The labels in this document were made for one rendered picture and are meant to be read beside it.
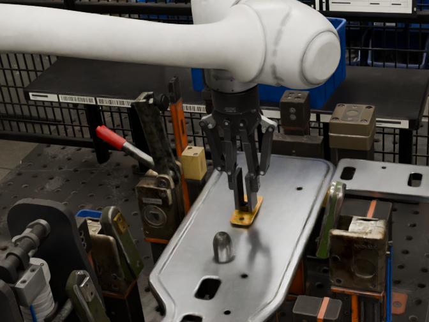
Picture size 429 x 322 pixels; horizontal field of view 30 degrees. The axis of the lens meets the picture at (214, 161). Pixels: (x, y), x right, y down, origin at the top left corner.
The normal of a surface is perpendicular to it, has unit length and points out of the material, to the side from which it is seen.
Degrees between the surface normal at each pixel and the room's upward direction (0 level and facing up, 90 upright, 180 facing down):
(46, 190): 0
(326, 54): 92
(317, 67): 92
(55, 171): 0
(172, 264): 0
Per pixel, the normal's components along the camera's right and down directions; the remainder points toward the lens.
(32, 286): 0.94, 0.09
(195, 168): -0.33, 0.52
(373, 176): -0.11, -0.85
